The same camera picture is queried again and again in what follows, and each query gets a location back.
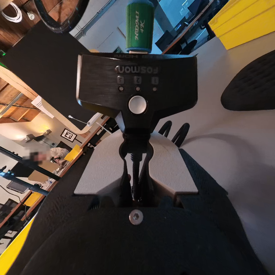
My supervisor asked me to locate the long wooden desk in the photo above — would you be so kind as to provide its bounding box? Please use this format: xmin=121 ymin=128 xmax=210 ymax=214
xmin=0 ymin=117 xmax=110 ymax=229

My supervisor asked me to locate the white cable tie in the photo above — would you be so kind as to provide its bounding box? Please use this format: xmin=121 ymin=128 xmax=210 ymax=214
xmin=68 ymin=115 xmax=91 ymax=125

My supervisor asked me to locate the white paper sign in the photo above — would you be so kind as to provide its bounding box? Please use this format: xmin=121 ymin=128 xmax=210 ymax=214
xmin=31 ymin=96 xmax=55 ymax=118

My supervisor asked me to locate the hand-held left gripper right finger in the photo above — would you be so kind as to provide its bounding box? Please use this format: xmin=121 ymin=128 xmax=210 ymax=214
xmin=140 ymin=131 xmax=199 ymax=206

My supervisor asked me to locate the blue metal pole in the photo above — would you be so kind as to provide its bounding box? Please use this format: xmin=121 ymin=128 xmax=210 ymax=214
xmin=0 ymin=170 xmax=49 ymax=196

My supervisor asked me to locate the white cable coil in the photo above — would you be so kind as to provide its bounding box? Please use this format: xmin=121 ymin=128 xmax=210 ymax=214
xmin=1 ymin=2 xmax=22 ymax=23

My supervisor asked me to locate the black quilted mat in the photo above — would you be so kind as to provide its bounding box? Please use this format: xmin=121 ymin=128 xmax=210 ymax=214
xmin=221 ymin=50 xmax=275 ymax=111

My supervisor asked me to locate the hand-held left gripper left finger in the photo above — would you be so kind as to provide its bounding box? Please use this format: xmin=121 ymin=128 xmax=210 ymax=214
xmin=73 ymin=130 xmax=132 ymax=207

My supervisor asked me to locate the small black white marker sign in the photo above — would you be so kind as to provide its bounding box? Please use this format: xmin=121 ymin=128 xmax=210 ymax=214
xmin=60 ymin=128 xmax=77 ymax=142

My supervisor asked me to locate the wooden office desk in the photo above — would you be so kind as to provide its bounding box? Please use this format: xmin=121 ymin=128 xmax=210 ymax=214
xmin=162 ymin=9 xmax=212 ymax=54

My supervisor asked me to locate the black HDMI switch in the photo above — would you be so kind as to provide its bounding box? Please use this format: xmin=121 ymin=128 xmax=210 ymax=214
xmin=76 ymin=53 xmax=198 ymax=203

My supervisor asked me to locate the black braided HDMI cable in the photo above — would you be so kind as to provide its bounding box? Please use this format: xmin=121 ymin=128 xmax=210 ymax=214
xmin=33 ymin=0 xmax=155 ymax=54

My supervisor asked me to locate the small yellow box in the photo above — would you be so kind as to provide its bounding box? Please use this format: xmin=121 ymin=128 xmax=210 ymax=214
xmin=24 ymin=191 xmax=43 ymax=207
xmin=64 ymin=144 xmax=80 ymax=161

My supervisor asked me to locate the black panel wooden edge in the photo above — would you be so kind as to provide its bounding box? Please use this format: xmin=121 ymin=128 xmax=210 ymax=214
xmin=0 ymin=20 xmax=103 ymax=138

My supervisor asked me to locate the grey wall lamp fixture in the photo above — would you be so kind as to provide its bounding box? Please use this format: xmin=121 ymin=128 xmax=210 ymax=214
xmin=22 ymin=129 xmax=52 ymax=143

